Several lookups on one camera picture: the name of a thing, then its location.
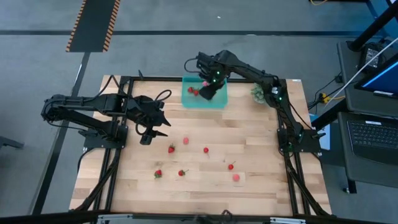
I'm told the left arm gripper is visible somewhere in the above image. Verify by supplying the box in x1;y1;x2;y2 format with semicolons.
125;95;172;146

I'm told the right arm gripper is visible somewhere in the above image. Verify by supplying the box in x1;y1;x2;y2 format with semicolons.
195;51;227;101

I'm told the teal translucent plastic container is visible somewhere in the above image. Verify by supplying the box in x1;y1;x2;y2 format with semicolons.
182;74;229;109

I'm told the potted green succulent plant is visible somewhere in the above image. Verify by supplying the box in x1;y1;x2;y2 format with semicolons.
251;83;268;105

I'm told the black mat with hazard stripes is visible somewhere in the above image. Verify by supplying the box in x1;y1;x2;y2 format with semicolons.
65;0;121;53

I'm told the blue and white box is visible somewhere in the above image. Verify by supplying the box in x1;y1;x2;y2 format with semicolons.
309;113;333;151

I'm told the dark grey desk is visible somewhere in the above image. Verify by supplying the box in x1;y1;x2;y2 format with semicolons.
337;39;398;189

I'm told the black rig beam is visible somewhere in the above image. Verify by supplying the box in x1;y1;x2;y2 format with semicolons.
0;210;398;224

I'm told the grey chair base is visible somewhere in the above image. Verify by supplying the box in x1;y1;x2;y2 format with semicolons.
0;135;25;151

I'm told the black power adapter with label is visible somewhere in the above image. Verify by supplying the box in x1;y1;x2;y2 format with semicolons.
357;42;389;72

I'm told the black laptop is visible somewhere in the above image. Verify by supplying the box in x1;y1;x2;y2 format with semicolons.
338;111;398;166

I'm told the computer monitor with blue screen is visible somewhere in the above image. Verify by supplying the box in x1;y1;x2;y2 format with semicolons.
354;60;398;100

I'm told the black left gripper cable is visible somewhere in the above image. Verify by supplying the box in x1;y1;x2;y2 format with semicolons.
154;89;173;104

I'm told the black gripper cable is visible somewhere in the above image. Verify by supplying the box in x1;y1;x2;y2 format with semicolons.
183;57;200;75
154;89;173;104

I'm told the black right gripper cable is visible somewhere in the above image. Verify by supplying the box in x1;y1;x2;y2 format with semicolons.
183;57;200;75

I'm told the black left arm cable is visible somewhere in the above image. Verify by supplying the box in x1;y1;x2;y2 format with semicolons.
93;74;125;101

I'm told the silver metal bracket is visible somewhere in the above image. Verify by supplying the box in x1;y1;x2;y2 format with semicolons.
269;217;308;224
97;213;134;224

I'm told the white cable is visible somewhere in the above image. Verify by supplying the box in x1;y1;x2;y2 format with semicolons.
325;36;398;106

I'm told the black metal post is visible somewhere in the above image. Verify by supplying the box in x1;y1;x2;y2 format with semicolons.
346;0;398;52

